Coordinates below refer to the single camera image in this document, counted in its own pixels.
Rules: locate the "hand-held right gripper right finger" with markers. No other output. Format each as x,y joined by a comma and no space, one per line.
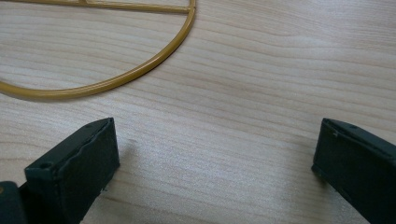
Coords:
355,165

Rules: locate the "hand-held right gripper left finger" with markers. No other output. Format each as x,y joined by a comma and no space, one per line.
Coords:
70,174

